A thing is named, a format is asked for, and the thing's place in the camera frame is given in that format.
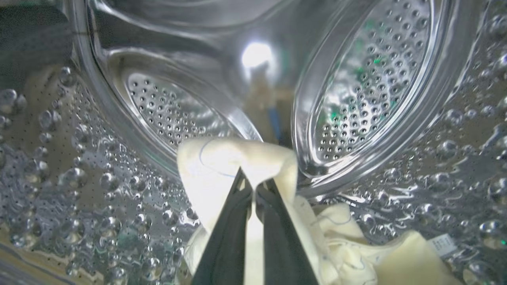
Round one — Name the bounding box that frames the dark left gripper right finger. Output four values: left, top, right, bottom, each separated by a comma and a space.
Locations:
255, 178, 320, 285

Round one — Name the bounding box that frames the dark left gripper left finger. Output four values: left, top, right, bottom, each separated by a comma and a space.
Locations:
191, 168, 254, 285

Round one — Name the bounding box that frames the cream garment with blue trim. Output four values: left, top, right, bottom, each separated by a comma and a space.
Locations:
313, 204, 466, 285
176, 137, 317, 285

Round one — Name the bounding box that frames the stainless steel drum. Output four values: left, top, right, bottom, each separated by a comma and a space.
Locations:
0, 0, 507, 285

